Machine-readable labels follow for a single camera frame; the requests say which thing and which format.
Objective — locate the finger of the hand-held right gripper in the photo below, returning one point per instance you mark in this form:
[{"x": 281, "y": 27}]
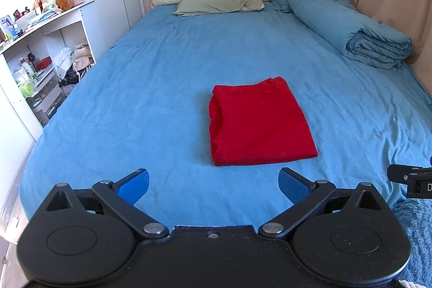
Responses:
[{"x": 398, "y": 172}]

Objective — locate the bed with blue sheet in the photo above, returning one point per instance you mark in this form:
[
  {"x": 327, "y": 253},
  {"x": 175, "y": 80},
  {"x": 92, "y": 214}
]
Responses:
[{"x": 152, "y": 89}]

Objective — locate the blue fluffy rug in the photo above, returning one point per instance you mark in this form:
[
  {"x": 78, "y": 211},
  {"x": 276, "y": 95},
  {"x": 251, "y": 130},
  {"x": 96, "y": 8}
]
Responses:
[{"x": 416, "y": 234}]

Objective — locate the clear drawer organiser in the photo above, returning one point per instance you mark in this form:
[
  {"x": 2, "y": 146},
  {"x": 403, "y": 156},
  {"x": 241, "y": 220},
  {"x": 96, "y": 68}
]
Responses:
[{"x": 47, "y": 95}]

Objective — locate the blue folded duvet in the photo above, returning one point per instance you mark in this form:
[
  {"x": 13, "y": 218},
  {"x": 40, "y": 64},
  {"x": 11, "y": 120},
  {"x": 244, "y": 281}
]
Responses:
[{"x": 354, "y": 28}]

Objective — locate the green pillow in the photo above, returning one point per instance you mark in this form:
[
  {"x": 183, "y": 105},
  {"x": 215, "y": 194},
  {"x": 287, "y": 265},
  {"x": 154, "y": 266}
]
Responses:
[{"x": 216, "y": 3}]

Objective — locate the white plastic bag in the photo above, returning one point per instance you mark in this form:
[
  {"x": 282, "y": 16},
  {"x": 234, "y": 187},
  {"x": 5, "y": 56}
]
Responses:
[{"x": 62, "y": 60}]

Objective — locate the red box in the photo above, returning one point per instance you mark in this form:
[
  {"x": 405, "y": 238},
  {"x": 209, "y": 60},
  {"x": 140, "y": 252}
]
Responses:
[{"x": 43, "y": 64}]

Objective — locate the beige cloth bundle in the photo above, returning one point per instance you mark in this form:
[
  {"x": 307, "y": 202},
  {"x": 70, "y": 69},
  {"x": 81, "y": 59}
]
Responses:
[{"x": 81, "y": 55}]

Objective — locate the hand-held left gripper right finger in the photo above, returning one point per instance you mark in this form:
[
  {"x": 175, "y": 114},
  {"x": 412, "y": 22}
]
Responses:
[{"x": 291, "y": 186}]

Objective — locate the red garment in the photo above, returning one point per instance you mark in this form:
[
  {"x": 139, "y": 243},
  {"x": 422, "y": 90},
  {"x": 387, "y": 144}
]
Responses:
[{"x": 260, "y": 122}]

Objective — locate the white shelf unit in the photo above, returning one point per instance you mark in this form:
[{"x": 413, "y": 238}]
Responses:
[{"x": 72, "y": 18}]

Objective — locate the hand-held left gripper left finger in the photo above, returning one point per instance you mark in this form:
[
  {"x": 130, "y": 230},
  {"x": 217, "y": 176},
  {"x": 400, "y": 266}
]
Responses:
[{"x": 135, "y": 185}]

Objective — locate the green packet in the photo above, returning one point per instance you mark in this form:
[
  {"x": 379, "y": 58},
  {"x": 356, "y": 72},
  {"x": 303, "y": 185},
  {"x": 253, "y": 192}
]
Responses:
[{"x": 26, "y": 88}]

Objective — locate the orange plush bear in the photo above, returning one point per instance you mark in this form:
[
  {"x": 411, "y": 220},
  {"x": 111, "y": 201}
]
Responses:
[{"x": 62, "y": 2}]

